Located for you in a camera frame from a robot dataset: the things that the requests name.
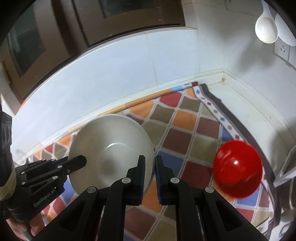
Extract white wall socket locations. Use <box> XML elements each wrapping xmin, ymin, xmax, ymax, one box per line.
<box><xmin>274</xmin><ymin>39</ymin><xmax>295</xmax><ymax>68</ymax></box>

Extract white bowl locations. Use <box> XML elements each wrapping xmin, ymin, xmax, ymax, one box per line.
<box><xmin>69</xmin><ymin>114</ymin><xmax>154</xmax><ymax>195</ymax></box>

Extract person left hand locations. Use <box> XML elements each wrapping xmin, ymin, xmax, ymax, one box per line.
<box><xmin>6</xmin><ymin>214</ymin><xmax>45</xmax><ymax>240</ymax></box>

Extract red black bowl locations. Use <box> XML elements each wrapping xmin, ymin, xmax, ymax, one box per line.
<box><xmin>213</xmin><ymin>140</ymin><xmax>263</xmax><ymax>199</ymax></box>

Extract white spoon right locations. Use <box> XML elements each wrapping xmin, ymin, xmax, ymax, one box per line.
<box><xmin>275</xmin><ymin>14</ymin><xmax>296</xmax><ymax>47</ymax></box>

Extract colourful diamond pattern mat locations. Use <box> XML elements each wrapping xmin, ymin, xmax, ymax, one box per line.
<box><xmin>29</xmin><ymin>82</ymin><xmax>288</xmax><ymax>240</ymax></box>

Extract steel pot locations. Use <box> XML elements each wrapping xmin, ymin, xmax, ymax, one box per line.
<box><xmin>273</xmin><ymin>146</ymin><xmax>295</xmax><ymax>237</ymax></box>

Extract dark brown window frame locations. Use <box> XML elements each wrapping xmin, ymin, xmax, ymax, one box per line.
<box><xmin>1</xmin><ymin>1</ymin><xmax>185</xmax><ymax>101</ymax></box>

